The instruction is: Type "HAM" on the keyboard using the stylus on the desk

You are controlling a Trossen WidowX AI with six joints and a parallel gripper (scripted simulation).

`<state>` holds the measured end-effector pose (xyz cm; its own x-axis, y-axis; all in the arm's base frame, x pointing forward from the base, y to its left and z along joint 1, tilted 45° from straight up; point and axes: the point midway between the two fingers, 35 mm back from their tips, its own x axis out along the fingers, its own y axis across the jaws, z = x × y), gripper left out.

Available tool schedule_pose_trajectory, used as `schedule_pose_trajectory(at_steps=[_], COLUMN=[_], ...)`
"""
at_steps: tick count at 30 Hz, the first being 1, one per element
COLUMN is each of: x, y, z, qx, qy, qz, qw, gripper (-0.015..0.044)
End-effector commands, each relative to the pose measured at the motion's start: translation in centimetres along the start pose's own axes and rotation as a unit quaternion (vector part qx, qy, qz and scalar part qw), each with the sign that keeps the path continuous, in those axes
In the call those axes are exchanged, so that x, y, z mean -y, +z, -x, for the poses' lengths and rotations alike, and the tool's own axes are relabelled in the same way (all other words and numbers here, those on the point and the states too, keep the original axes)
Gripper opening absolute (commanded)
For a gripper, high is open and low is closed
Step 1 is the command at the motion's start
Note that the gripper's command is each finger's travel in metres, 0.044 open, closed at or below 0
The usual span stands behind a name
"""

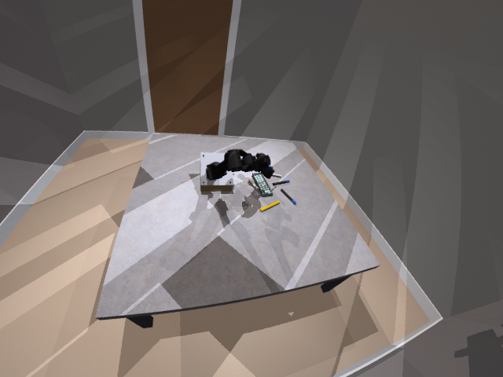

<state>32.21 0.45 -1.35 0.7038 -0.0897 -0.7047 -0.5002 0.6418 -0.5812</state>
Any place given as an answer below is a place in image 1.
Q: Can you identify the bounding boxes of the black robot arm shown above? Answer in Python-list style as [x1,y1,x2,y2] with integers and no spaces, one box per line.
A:
[206,148,271,181]

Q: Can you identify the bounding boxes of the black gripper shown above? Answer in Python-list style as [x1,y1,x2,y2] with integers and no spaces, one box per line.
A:
[255,166,274,179]

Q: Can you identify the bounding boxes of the white keyboard with letter keys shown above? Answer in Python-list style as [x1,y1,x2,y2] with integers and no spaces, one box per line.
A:
[252,173,273,197]

